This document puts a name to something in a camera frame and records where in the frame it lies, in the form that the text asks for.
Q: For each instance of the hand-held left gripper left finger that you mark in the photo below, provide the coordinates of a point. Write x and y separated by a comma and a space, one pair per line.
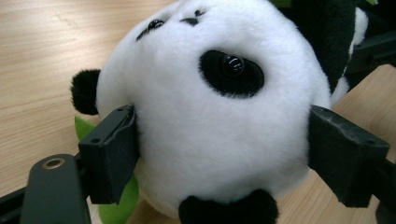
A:
109, 155

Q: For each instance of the panda plush toy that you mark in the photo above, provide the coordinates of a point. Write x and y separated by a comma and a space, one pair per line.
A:
218, 140

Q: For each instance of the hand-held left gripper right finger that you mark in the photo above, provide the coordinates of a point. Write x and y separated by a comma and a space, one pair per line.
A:
342, 155

